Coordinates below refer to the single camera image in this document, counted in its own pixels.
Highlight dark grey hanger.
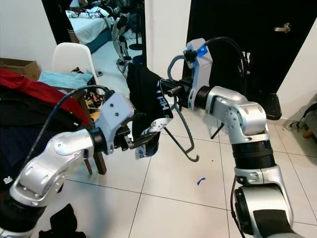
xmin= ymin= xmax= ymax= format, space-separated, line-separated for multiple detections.
xmin=166 ymin=54 xmax=200 ymax=163

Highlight black underwear white waistband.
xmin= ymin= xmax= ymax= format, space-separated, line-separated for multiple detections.
xmin=125 ymin=62 xmax=175 ymax=160

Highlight dark wooden furniture leg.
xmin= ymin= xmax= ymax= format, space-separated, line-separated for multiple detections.
xmin=84 ymin=151 xmax=108 ymax=175

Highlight blue bucket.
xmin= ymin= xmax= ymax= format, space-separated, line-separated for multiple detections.
xmin=127 ymin=54 xmax=145 ymax=67

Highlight teal cloth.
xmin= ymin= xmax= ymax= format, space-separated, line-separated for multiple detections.
xmin=39 ymin=70 xmax=87 ymax=91

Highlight standing humanoid robot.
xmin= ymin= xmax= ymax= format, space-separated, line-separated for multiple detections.
xmin=111 ymin=0 xmax=132 ymax=65

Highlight white plastic chair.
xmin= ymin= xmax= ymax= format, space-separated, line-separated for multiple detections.
xmin=52 ymin=43 xmax=97 ymax=82

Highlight black door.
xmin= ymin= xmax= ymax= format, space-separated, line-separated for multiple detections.
xmin=186 ymin=0 xmax=317 ymax=107

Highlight pile of dark clothes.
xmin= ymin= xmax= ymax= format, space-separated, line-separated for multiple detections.
xmin=0 ymin=89 xmax=95 ymax=194

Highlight crumpled black garment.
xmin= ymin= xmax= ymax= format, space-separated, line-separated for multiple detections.
xmin=39 ymin=203 xmax=80 ymax=238

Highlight bed with white sheet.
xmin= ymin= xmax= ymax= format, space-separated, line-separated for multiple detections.
xmin=67 ymin=5 xmax=114 ymax=53

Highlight cardboard box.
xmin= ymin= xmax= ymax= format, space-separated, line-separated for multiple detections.
xmin=0 ymin=58 xmax=41 ymax=82

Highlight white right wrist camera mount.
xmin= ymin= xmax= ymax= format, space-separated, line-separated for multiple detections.
xmin=182 ymin=38 xmax=214 ymax=109

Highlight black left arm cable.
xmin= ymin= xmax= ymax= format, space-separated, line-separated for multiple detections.
xmin=25 ymin=85 xmax=114 ymax=164

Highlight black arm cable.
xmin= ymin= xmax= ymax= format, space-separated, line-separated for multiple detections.
xmin=206 ymin=36 xmax=249 ymax=238
xmin=25 ymin=85 xmax=114 ymax=164

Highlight black pedestal fan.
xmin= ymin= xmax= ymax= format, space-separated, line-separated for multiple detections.
xmin=126 ymin=0 xmax=147 ymax=51

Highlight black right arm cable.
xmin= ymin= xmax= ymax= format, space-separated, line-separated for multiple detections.
xmin=206 ymin=36 xmax=249 ymax=238

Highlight silver door handle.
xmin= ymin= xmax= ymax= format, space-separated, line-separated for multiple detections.
xmin=273 ymin=22 xmax=292 ymax=33

